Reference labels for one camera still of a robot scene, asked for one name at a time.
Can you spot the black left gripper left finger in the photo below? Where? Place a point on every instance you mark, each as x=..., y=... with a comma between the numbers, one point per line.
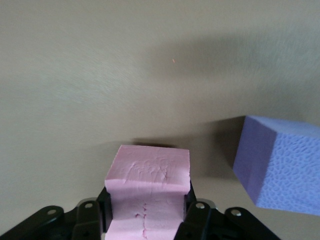
x=82, y=222

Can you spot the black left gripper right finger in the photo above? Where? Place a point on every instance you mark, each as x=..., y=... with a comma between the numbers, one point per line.
x=212, y=225

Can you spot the pink foam cube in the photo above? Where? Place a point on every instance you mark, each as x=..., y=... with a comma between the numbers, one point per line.
x=147, y=175

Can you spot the purple foam cube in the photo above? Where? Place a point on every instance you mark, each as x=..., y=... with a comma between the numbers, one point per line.
x=282, y=165

